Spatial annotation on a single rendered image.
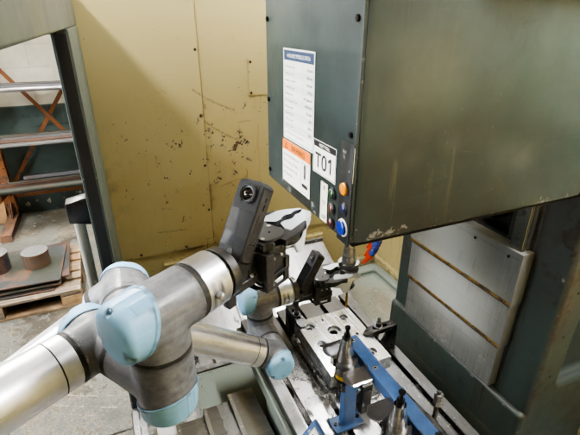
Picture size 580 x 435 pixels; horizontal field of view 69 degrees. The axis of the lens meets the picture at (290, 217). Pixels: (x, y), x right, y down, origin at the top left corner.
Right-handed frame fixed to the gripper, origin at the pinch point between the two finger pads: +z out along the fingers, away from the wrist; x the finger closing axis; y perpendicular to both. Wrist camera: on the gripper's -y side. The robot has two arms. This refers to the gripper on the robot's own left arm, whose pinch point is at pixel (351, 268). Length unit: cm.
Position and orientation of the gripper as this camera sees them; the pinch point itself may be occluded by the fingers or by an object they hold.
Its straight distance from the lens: 130.3
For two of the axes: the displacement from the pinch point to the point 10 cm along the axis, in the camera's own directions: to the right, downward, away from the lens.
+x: 3.9, 3.9, -8.3
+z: 9.2, -1.7, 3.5
